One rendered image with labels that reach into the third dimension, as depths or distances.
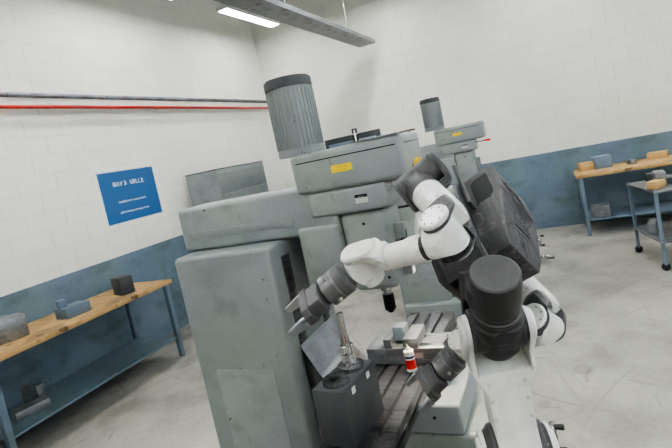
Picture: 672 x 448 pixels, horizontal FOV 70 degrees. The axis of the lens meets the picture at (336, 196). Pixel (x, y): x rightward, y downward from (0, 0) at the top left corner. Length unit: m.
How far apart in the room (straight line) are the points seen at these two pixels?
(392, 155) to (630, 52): 6.87
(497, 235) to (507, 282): 0.23
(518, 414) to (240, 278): 1.17
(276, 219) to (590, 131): 6.81
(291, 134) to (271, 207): 0.32
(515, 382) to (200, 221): 1.48
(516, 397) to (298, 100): 1.29
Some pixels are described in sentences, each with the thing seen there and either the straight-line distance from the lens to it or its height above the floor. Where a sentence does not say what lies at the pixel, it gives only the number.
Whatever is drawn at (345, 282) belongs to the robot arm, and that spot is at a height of 1.53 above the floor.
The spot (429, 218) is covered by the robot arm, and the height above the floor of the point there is 1.67.
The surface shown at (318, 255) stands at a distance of 1.96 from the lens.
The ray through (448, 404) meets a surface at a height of 0.88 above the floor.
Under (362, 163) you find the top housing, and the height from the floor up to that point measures 1.81.
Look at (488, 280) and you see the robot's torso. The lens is 1.13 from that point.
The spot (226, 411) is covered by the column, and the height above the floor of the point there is 0.86.
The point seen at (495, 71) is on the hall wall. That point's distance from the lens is 8.37.
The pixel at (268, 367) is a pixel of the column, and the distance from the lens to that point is 2.14.
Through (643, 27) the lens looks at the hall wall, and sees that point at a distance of 8.47.
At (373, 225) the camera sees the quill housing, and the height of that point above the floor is 1.57.
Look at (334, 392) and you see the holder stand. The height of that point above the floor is 1.15.
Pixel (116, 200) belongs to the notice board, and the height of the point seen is 1.86.
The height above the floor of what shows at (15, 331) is 0.95.
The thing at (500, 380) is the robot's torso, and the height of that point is 1.23.
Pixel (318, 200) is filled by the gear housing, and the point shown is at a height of 1.70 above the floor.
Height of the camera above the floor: 1.86
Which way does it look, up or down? 5 degrees down
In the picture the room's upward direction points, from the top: 12 degrees counter-clockwise
